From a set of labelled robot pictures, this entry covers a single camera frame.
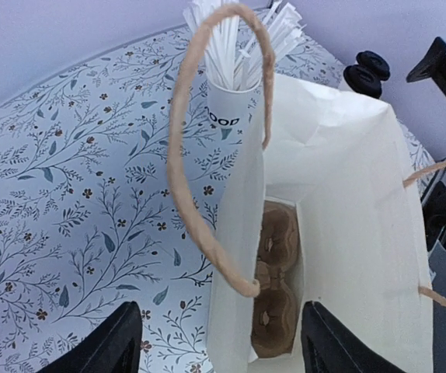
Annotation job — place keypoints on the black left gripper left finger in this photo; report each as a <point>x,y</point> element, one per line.
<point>114,346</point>

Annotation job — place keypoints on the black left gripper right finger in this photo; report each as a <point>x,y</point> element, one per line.
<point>328,346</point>

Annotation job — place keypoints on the brown cardboard cup carrier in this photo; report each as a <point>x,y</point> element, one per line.
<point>275,309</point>

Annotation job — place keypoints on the cream paper bag with handles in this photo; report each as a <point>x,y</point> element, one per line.
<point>341,161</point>

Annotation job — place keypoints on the black plastic cup lid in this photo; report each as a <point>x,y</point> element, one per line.
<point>375,63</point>

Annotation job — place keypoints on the floral patterned table mat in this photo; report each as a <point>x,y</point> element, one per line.
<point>87,218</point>

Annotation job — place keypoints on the bundle of white wrapped straws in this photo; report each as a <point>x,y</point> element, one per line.
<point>233,60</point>

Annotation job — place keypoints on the white cup holding straws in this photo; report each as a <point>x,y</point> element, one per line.
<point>227,109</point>

